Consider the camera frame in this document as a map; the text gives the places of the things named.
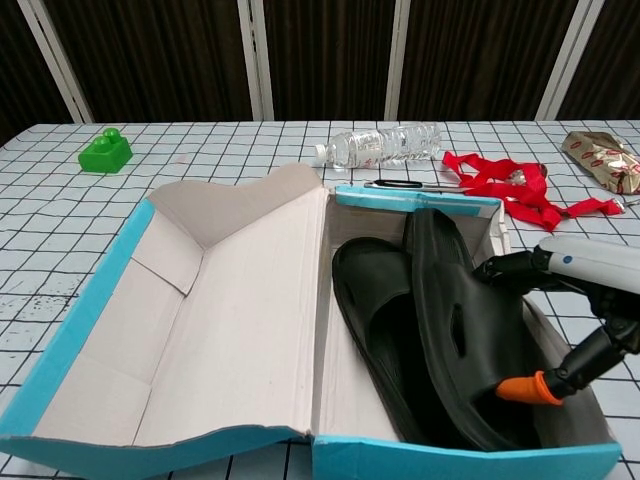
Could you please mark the white screen frame post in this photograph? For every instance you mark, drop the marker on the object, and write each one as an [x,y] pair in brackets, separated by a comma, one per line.
[62,65]
[398,60]
[255,60]
[570,60]

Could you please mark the black slipper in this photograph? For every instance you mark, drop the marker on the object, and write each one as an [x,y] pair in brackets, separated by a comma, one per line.
[450,280]
[370,280]

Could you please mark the clear plastic water bottle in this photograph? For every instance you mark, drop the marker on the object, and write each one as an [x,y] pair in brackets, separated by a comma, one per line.
[380,142]

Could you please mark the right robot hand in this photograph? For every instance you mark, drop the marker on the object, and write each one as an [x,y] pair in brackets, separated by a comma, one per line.
[600,270]

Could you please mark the light blue cardboard shoe box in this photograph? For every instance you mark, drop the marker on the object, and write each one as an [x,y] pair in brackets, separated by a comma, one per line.
[225,325]

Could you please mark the white checkered tablecloth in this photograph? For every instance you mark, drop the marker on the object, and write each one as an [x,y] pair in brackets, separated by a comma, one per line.
[200,150]

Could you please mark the dark pleated screen panel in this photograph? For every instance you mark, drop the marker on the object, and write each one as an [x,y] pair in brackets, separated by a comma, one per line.
[325,60]
[20,75]
[160,60]
[615,60]
[480,60]

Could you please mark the gold foil snack wrapper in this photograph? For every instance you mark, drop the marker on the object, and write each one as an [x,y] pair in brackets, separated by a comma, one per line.
[600,160]

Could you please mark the green toy building block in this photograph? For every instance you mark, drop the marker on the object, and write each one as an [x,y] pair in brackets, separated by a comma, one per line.
[102,157]

